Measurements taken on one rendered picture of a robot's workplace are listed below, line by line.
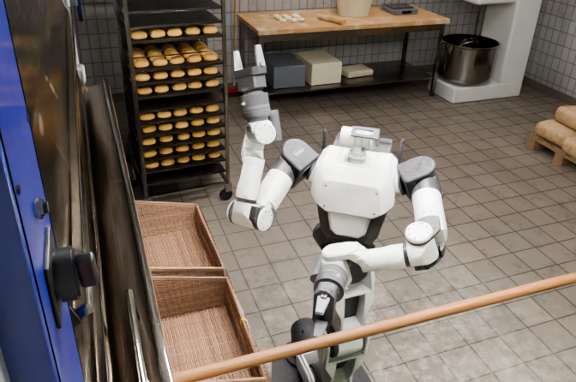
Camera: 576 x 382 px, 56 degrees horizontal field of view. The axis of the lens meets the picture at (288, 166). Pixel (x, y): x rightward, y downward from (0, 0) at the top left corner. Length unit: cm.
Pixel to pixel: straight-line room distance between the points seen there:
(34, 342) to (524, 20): 647
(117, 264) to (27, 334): 91
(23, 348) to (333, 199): 142
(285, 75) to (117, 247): 456
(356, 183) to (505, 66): 514
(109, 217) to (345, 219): 76
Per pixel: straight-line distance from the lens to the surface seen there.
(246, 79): 165
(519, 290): 169
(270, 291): 336
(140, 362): 102
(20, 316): 43
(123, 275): 130
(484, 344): 327
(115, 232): 144
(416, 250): 158
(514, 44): 673
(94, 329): 109
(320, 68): 592
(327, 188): 175
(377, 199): 174
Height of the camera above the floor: 220
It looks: 28 degrees down
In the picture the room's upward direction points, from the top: 2 degrees clockwise
